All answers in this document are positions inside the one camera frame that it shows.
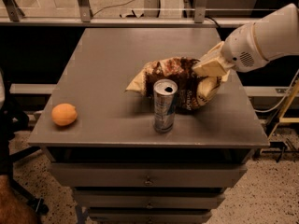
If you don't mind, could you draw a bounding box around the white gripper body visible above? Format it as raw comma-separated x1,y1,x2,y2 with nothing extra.
221,23,269,73

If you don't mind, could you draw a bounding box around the brown chip bag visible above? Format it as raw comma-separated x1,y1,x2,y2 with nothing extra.
126,57,223,111

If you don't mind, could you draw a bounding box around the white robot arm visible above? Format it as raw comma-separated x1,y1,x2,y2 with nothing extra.
192,4,299,77

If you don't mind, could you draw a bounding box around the silver redbull can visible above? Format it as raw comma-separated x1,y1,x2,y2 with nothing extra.
153,79,178,133

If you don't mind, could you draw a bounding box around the yellow metal stand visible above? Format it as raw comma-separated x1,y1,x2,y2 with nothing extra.
257,79,299,163

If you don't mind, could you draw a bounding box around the grey drawer cabinet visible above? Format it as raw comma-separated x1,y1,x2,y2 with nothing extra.
29,28,268,224

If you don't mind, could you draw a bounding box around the orange fruit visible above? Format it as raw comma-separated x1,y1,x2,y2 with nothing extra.
51,104,78,126

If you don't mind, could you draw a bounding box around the black office chair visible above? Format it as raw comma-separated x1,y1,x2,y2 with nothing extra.
0,77,50,216

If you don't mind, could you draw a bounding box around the grey metal railing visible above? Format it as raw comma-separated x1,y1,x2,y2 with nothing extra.
0,0,281,29

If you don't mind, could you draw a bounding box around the person's bare leg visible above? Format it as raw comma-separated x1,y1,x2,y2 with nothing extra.
0,175,39,224

